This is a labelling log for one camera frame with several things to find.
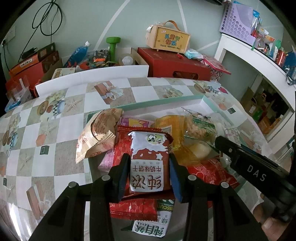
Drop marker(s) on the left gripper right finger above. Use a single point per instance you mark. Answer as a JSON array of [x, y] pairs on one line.
[[232, 220]]

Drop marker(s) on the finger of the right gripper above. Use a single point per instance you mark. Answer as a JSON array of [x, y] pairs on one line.
[[259, 170]]

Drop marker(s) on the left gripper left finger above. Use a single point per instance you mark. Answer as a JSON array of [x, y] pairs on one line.
[[65, 218]]

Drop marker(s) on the red candy-wrap snack bag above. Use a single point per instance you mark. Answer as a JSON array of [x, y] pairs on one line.
[[212, 172]]

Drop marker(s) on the large bagged white bun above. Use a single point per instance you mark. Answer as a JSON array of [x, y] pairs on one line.
[[233, 138]]

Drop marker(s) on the green white biscuit packet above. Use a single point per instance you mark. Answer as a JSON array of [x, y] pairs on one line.
[[156, 228]]

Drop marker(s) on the small round white mochi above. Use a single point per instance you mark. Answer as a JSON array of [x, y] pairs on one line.
[[200, 150]]

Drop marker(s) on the red patterned packet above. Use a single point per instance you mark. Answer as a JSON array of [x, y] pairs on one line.
[[134, 205]]

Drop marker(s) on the pink swiss roll packet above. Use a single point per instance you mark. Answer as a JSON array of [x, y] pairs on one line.
[[107, 161]]

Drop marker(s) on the green-striped cookie packet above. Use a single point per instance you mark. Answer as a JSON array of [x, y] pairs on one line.
[[199, 126]]

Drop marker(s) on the dark red milk biscuit packet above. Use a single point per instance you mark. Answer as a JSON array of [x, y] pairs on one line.
[[149, 168]]

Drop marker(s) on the beige orange bread packet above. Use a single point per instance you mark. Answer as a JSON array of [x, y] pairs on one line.
[[99, 134]]

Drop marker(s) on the yellow cake packet with barcode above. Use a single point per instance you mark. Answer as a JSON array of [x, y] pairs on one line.
[[174, 125]]

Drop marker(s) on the person's right hand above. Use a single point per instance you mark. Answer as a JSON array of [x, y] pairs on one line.
[[273, 228]]

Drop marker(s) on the white shelf desk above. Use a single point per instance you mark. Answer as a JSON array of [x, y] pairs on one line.
[[274, 75]]

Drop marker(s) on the white teal-rimmed tray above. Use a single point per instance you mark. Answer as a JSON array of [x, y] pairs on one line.
[[248, 131]]

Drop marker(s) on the pink patterned gift box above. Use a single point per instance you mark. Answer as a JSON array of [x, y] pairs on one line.
[[216, 67]]

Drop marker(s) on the clear acrylic box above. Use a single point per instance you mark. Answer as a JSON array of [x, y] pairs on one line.
[[18, 92]]

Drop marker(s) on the blue tissue pack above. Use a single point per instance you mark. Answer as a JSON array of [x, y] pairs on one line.
[[193, 54]]

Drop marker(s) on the large red gift box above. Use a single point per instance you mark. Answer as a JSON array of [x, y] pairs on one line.
[[173, 65]]

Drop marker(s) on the purple perforated organizer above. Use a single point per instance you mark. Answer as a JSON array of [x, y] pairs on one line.
[[239, 21]]

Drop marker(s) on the red box stack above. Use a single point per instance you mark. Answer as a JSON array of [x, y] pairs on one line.
[[40, 72]]

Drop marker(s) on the wooden handbag gift box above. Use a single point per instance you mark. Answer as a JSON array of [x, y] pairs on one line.
[[168, 37]]

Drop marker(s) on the toy clutter pile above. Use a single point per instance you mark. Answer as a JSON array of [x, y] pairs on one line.
[[97, 59]]

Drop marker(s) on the orange box on top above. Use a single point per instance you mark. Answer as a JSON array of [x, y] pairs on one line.
[[35, 58]]

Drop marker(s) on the blue water bottle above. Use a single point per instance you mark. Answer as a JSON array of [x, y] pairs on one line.
[[77, 56]]

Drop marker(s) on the green dumbbell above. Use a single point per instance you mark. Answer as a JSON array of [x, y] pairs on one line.
[[112, 41]]

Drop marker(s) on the wall power socket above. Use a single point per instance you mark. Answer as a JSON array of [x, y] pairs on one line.
[[10, 35]]

